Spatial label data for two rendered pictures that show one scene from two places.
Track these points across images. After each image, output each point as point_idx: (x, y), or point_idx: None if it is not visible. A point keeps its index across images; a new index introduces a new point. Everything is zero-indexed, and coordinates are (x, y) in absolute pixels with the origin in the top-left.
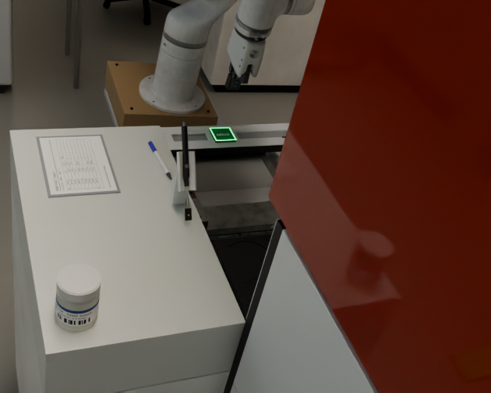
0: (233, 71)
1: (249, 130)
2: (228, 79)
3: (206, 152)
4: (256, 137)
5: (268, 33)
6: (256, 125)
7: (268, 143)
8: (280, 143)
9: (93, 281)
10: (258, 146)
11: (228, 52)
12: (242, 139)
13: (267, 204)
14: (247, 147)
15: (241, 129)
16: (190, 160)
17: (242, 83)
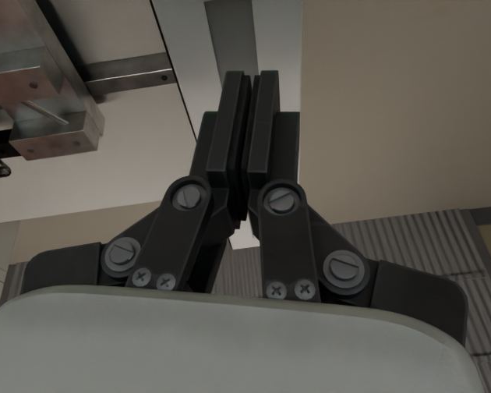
0: (254, 215)
1: (262, 47)
2: (245, 135)
3: None
4: (227, 62)
5: None
6: (294, 78)
7: (188, 93)
8: (198, 123)
9: None
10: (170, 61)
11: (364, 361)
12: (203, 15)
13: (10, 15)
14: (157, 22)
15: (266, 20)
16: None
17: (32, 262)
